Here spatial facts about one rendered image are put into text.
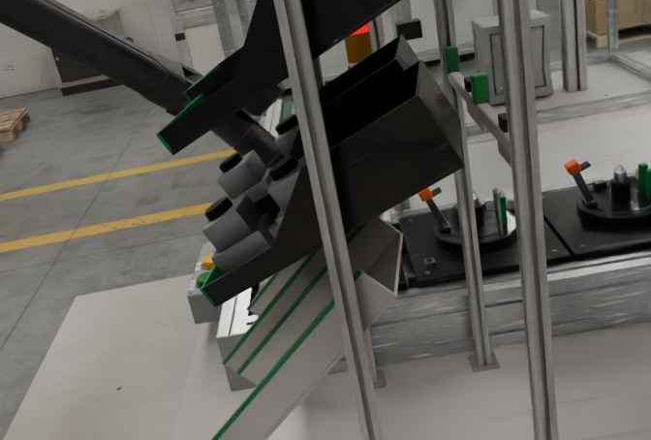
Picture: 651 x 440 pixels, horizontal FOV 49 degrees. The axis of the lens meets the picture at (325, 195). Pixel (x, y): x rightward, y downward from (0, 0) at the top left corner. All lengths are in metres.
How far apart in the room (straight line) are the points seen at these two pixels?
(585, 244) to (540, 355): 0.49
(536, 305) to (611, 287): 0.48
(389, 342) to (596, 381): 0.30
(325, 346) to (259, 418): 0.12
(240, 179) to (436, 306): 0.40
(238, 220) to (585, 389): 0.57
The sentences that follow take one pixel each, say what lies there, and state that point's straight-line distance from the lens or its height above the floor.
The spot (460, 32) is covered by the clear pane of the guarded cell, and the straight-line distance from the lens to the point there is 2.50.
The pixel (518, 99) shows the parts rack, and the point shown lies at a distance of 0.59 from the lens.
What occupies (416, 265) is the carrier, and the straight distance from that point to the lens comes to 1.16.
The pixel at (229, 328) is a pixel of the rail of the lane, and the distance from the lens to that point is 1.12.
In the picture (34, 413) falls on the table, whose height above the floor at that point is 0.86.
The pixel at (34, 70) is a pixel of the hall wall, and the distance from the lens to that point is 9.72.
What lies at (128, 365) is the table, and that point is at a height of 0.86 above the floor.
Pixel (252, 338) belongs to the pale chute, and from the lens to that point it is 0.90.
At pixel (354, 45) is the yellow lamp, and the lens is 1.27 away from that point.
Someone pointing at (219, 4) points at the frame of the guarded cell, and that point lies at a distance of 1.93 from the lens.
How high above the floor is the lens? 1.53
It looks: 22 degrees down
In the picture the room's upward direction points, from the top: 11 degrees counter-clockwise
